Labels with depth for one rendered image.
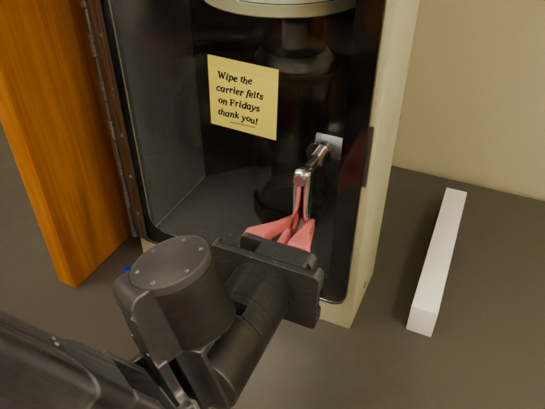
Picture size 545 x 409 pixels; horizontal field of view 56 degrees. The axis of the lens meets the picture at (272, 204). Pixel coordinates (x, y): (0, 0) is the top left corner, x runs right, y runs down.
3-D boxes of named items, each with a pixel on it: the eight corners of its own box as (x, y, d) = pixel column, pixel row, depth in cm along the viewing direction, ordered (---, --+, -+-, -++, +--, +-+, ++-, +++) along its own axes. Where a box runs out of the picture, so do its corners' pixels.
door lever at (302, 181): (326, 220, 55) (304, 213, 56) (332, 144, 49) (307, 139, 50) (307, 251, 51) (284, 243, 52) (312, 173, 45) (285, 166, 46)
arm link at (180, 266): (100, 417, 40) (142, 494, 33) (23, 311, 34) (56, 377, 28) (223, 325, 45) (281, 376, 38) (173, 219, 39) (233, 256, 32)
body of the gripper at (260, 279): (219, 230, 46) (173, 286, 40) (326, 264, 42) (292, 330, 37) (223, 281, 50) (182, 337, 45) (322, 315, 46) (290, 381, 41)
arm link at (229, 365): (178, 411, 39) (239, 428, 37) (142, 350, 36) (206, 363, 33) (221, 344, 44) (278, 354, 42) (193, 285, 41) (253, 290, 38)
